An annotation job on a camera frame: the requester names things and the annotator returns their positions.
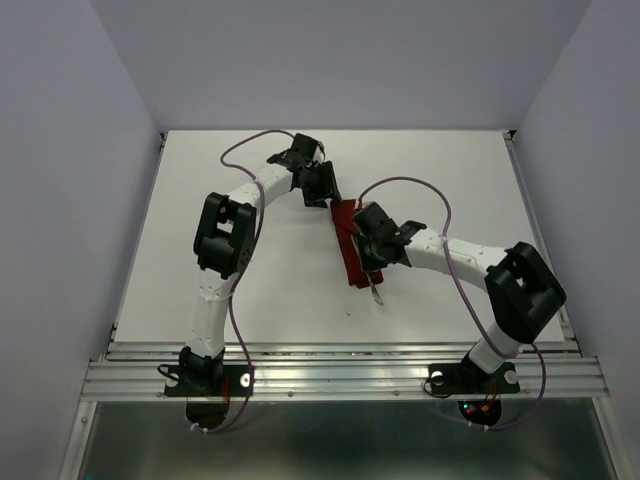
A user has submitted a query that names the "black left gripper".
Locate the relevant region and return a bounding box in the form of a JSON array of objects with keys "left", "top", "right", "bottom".
[{"left": 298, "top": 161, "right": 343, "bottom": 209}]

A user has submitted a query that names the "dark red cloth napkin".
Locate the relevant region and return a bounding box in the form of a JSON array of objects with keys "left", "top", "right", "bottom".
[{"left": 330, "top": 199, "right": 384, "bottom": 289}]

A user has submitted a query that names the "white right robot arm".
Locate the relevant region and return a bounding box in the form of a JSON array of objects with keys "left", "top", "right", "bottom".
[{"left": 352, "top": 202, "right": 567, "bottom": 390}]

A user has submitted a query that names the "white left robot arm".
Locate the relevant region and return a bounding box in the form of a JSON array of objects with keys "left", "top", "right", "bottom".
[{"left": 179, "top": 133, "right": 340, "bottom": 394}]

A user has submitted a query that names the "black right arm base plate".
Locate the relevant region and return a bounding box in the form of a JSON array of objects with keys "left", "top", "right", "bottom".
[{"left": 424, "top": 361, "right": 520, "bottom": 397}]

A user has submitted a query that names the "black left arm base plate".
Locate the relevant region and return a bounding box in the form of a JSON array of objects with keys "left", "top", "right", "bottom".
[{"left": 157, "top": 364, "right": 253, "bottom": 398}]

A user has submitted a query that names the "aluminium right side rail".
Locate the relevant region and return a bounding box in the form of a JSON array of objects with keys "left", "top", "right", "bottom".
[{"left": 502, "top": 130, "right": 582, "bottom": 354}]

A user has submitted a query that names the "aluminium front frame rail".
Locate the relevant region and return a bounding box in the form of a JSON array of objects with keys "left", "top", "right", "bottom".
[{"left": 81, "top": 341, "right": 609, "bottom": 402}]

